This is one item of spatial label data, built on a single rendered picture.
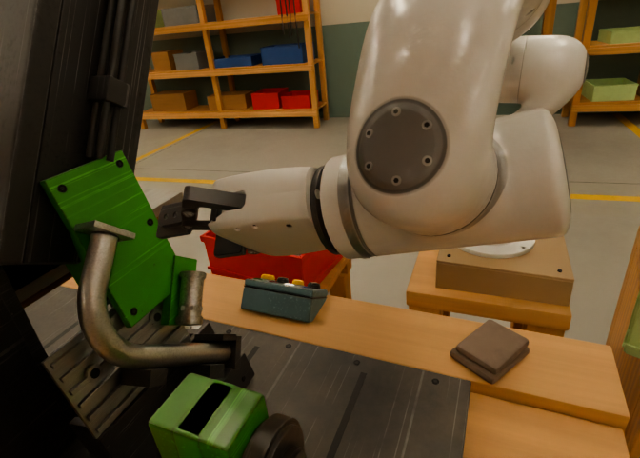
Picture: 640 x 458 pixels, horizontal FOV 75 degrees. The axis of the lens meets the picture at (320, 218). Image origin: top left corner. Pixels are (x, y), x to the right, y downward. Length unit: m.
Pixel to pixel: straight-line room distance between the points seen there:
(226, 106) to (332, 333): 5.79
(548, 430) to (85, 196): 0.68
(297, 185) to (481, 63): 0.16
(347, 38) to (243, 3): 1.58
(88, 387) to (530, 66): 0.83
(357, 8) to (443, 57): 5.85
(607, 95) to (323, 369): 5.17
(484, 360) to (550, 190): 0.46
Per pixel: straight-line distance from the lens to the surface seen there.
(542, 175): 0.27
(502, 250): 0.96
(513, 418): 0.70
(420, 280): 0.98
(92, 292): 0.54
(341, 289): 1.22
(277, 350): 0.76
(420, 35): 0.23
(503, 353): 0.71
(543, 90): 0.86
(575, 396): 0.73
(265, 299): 0.82
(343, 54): 6.15
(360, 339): 0.76
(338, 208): 0.30
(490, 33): 0.23
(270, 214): 0.32
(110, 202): 0.60
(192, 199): 0.33
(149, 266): 0.63
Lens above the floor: 1.42
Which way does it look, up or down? 26 degrees down
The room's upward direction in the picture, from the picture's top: 6 degrees counter-clockwise
